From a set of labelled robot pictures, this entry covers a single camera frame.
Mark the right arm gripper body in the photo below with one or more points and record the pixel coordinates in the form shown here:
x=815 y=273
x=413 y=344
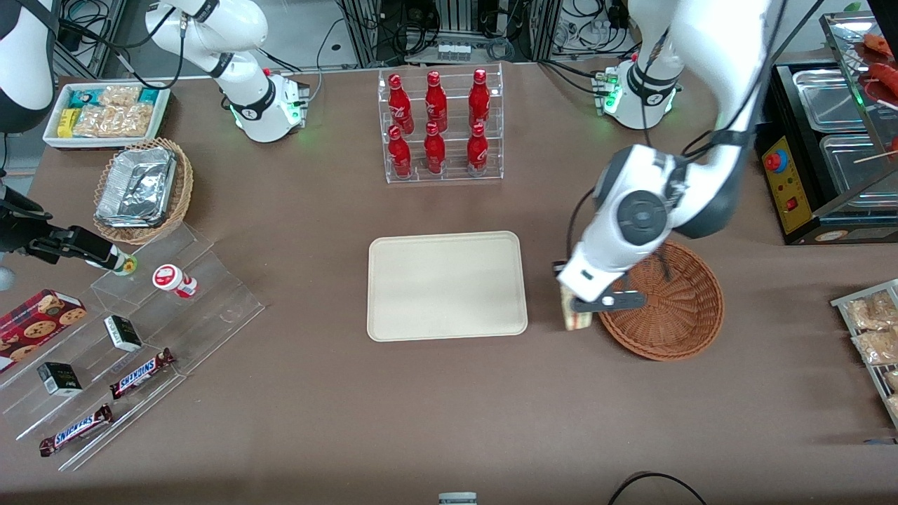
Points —
x=19 y=235

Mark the triangle sandwich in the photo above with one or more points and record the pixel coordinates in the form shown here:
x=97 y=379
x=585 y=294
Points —
x=577 y=319

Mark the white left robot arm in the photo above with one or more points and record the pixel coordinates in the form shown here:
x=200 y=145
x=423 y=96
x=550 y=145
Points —
x=708 y=42

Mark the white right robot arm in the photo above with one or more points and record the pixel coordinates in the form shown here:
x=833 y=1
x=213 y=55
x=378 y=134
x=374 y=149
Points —
x=242 y=105

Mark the round brown wicker basket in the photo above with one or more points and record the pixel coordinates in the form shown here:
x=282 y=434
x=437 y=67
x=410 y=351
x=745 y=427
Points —
x=687 y=315

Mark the white snack tray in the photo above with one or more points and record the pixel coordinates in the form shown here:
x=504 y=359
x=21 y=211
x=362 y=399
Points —
x=52 y=139

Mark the light wicker basket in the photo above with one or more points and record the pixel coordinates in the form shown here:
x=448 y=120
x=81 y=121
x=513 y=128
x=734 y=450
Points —
x=184 y=189

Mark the cream plastic tray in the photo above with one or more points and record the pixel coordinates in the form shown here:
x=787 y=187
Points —
x=449 y=287

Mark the grey snack tray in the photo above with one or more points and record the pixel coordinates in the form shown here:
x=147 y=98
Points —
x=872 y=375

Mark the green sunflower lidded cup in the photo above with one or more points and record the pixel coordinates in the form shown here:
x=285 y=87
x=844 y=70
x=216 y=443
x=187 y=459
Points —
x=128 y=265

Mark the aluminium foil container stack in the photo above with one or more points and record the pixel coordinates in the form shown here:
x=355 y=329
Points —
x=137 y=186

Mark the red lidded cup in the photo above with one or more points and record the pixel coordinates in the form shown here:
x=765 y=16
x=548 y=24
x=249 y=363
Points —
x=168 y=277

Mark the small black box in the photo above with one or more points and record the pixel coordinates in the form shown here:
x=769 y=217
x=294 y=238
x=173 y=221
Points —
x=59 y=379
x=123 y=333

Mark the red tartan cookie box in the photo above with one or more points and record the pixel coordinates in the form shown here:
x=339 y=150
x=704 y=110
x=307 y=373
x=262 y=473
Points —
x=35 y=326

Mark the yellow snack pack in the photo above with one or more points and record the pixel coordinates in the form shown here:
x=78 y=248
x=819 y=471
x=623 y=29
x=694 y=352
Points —
x=66 y=123

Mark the clear acrylic stepped stand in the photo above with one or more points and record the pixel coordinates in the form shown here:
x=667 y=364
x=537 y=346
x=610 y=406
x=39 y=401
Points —
x=210 y=308

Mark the clear bag of puffed snacks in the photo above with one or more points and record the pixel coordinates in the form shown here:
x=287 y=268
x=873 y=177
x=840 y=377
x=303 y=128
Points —
x=119 y=95
x=112 y=121

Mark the Snickers chocolate bar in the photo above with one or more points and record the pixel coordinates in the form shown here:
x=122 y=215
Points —
x=140 y=374
x=76 y=430

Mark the clear acrylic bottle rack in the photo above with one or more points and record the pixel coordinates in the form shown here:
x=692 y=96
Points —
x=452 y=177

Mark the red cola bottle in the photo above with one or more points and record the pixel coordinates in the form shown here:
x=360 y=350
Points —
x=479 y=98
x=398 y=105
x=400 y=156
x=436 y=102
x=434 y=153
x=477 y=153

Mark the teal snack pack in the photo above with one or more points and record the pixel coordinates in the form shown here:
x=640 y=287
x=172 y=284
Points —
x=85 y=98
x=147 y=96

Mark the black glass food warmer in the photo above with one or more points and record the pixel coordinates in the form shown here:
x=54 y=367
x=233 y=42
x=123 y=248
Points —
x=789 y=182

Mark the white power strip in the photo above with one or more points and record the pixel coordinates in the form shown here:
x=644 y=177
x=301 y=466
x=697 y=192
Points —
x=454 y=51

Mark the clear bag of crackers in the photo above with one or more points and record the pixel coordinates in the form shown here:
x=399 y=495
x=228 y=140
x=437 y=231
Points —
x=870 y=312
x=894 y=405
x=877 y=347
x=892 y=379

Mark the steel warmer pan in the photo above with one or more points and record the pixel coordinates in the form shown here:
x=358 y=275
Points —
x=842 y=151
x=824 y=98

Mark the wooden skewer stick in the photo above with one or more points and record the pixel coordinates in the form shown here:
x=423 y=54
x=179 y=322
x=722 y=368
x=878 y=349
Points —
x=873 y=158

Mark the grey metal bracket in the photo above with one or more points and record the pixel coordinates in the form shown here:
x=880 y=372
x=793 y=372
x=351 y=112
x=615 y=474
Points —
x=457 y=499

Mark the metal equipment frame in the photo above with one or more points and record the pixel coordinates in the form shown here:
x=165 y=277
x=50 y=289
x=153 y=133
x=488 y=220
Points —
x=456 y=17

